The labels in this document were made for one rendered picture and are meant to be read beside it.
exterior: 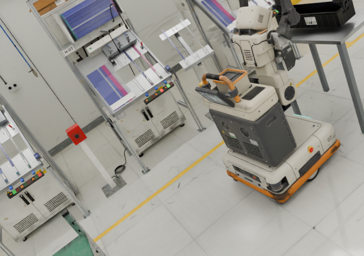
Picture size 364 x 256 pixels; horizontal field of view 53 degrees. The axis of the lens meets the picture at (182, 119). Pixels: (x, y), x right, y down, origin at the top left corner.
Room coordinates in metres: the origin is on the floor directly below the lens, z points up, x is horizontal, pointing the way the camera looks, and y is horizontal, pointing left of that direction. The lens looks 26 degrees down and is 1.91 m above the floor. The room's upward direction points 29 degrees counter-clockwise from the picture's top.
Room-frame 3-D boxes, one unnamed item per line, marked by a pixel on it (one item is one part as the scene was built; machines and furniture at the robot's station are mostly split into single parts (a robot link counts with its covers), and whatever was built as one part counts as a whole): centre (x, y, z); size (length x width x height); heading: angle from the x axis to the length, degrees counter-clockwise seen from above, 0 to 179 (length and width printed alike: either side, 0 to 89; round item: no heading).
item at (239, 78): (2.25, -0.42, 0.87); 0.23 x 0.15 x 0.11; 20
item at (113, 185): (3.31, 0.95, 0.39); 0.24 x 0.24 x 0.78; 15
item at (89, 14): (3.84, 0.29, 1.52); 0.51 x 0.13 x 0.27; 105
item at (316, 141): (2.29, -0.52, 0.16); 0.67 x 0.64 x 0.25; 110
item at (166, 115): (3.95, 0.38, 0.31); 0.70 x 0.65 x 0.62; 105
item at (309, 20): (2.55, -1.22, 0.89); 0.57 x 0.17 x 0.11; 20
